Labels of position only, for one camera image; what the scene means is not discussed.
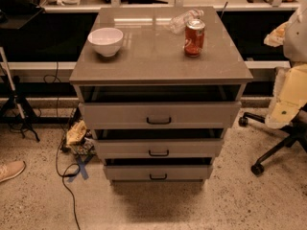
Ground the grey bottom drawer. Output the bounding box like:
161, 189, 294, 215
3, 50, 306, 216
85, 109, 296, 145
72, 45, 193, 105
104, 165, 213, 181

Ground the grey drawer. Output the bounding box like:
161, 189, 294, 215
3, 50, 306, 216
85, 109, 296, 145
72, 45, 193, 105
94, 138, 224, 159
79, 102, 241, 129
104, 165, 213, 181

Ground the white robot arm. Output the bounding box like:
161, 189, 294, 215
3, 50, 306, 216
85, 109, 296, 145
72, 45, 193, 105
264, 0, 307, 128

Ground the grey drawer cabinet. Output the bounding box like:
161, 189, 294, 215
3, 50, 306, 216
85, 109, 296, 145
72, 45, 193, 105
68, 6, 254, 186

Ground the grey top drawer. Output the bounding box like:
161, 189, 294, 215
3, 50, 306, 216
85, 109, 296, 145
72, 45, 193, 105
79, 102, 241, 129

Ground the grey middle drawer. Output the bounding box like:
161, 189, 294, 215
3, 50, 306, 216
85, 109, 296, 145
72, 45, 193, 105
94, 138, 224, 159

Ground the yellow chip bag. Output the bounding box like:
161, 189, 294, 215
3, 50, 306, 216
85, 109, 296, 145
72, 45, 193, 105
66, 120, 87, 145

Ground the red soda can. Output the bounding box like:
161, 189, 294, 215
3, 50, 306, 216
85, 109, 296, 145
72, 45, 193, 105
184, 19, 205, 57

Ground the white ceramic bowl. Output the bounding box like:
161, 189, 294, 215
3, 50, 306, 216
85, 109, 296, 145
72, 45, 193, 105
87, 28, 124, 57

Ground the clear plastic bottle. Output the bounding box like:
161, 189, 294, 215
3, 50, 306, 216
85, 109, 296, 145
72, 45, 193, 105
169, 9, 203, 34

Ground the blue tape cross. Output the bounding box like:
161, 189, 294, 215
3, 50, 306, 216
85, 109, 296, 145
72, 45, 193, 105
67, 154, 93, 182

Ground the black tripod stand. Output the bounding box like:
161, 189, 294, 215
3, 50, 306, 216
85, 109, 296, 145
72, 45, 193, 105
0, 47, 39, 142

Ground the black office chair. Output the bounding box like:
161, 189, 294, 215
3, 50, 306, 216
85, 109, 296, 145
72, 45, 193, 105
238, 103, 307, 176

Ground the tan shoe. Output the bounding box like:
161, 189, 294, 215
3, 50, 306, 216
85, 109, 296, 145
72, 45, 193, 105
0, 161, 26, 182

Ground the black floor cable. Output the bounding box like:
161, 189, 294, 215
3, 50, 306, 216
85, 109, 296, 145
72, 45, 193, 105
43, 60, 83, 230

